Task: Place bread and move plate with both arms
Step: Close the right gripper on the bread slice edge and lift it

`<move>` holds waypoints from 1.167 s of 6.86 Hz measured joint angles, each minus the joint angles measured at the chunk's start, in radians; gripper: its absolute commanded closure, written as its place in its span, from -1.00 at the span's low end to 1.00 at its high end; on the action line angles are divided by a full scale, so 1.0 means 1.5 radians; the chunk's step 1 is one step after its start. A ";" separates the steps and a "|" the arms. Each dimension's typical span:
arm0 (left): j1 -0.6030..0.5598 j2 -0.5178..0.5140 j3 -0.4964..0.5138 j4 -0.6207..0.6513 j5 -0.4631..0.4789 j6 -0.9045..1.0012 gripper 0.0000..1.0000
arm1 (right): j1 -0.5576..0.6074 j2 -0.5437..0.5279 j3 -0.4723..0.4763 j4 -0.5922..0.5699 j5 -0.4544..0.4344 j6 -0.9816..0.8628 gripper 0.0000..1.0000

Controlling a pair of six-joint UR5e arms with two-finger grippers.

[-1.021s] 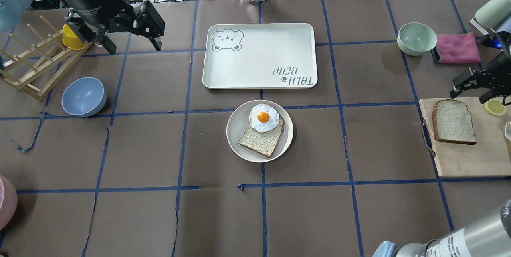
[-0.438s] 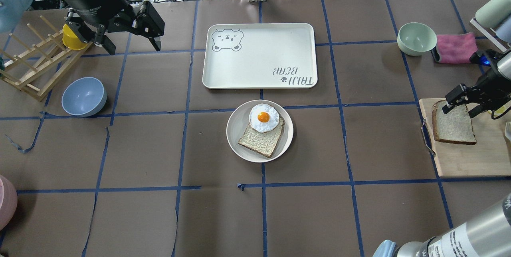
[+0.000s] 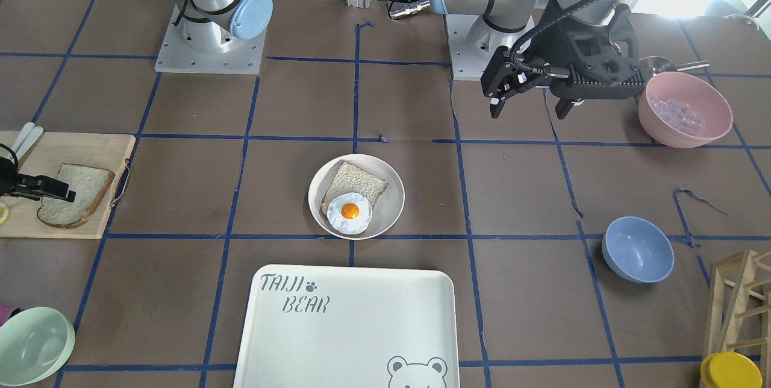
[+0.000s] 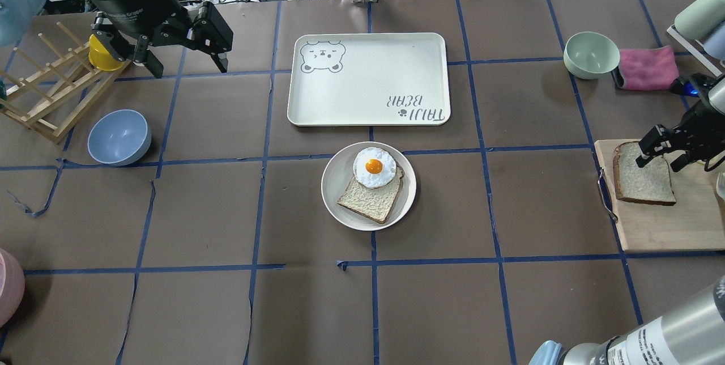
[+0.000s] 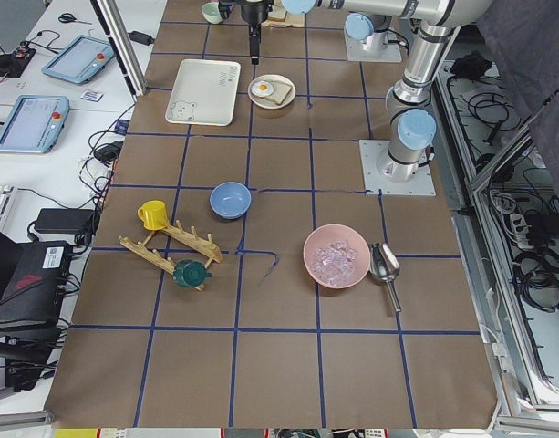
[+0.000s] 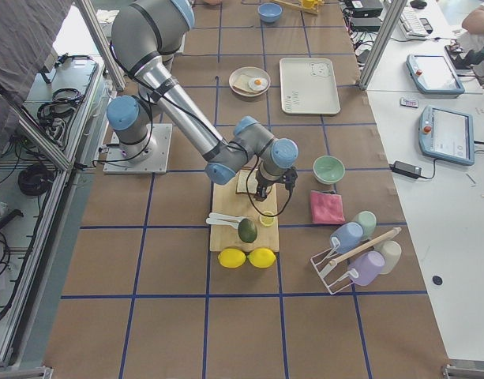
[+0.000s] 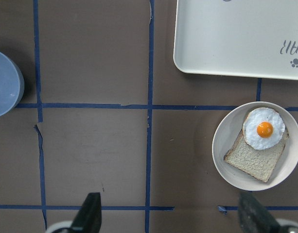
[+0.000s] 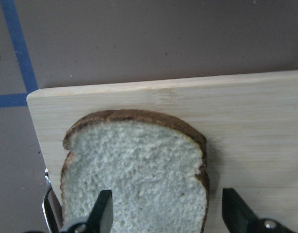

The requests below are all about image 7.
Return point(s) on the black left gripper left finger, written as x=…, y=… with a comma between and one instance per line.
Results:
x=89, y=217

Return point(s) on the fried egg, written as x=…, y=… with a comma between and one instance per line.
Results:
x=263, y=128

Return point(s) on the cream bear serving tray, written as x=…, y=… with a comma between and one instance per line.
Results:
x=248, y=38

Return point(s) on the blue bowl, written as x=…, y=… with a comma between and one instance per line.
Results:
x=11, y=84

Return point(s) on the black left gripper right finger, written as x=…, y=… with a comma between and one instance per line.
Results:
x=253, y=217

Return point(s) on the white round plate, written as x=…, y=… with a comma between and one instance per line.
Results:
x=226, y=134

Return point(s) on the bread slice under egg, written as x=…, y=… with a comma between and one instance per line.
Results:
x=256, y=163

